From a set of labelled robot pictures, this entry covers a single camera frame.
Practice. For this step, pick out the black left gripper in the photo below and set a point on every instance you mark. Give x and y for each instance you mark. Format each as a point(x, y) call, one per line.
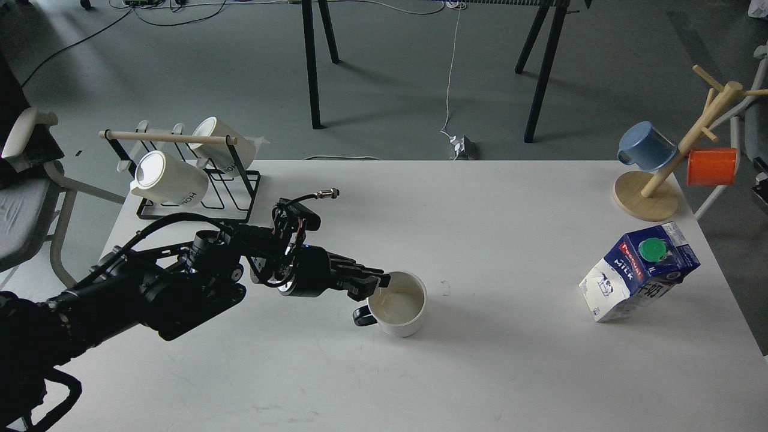
point(316, 270)

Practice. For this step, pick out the white mug with black handle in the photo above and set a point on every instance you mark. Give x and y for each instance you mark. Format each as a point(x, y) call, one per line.
point(399, 309)

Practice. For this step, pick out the blue white milk carton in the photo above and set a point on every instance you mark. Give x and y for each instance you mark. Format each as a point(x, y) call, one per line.
point(641, 267)

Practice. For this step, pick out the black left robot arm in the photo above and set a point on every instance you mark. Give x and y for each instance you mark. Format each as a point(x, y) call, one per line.
point(174, 275)

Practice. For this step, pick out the grey power strip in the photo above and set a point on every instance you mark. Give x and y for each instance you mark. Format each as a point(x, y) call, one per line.
point(464, 148)

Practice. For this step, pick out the white mug front on rack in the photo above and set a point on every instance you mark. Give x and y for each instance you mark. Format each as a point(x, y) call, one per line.
point(166, 180)

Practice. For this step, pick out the black table legs left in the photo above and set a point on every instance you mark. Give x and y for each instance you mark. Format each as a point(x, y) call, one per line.
point(310, 53)

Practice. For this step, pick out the black table legs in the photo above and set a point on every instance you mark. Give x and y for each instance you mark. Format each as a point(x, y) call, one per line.
point(310, 53)
point(560, 9)

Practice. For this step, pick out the black table legs right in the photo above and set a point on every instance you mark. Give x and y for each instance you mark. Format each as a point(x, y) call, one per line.
point(560, 9)

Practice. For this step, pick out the wooden mug tree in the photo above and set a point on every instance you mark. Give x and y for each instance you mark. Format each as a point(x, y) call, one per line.
point(646, 194)

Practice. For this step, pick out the blue mug on tree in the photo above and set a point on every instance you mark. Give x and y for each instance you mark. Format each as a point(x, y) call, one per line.
point(644, 145)

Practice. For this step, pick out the grey office chair left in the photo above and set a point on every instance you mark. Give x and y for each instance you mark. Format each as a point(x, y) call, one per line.
point(38, 207)

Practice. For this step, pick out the orange mug on tree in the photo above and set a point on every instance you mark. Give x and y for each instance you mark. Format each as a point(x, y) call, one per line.
point(711, 167)

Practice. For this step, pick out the black wire mug rack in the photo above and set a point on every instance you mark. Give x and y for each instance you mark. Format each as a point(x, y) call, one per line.
point(226, 159)

